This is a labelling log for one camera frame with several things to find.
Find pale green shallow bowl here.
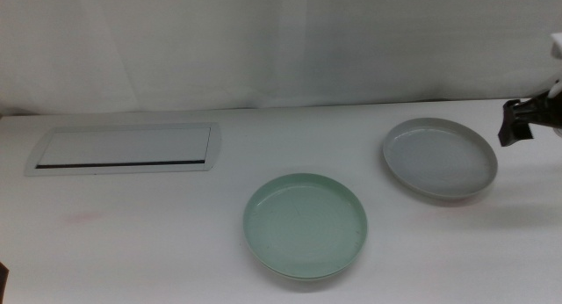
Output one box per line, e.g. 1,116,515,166
242,172,369,280

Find white shallow bowl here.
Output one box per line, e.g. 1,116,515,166
248,246,359,283

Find grey shallow bowl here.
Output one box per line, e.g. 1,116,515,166
382,117,499,201

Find white backdrop curtain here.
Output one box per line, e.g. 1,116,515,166
0,0,562,117

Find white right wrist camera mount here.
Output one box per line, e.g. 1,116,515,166
547,31,562,99

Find silver table cable hatch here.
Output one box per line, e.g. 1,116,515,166
24,122,222,177

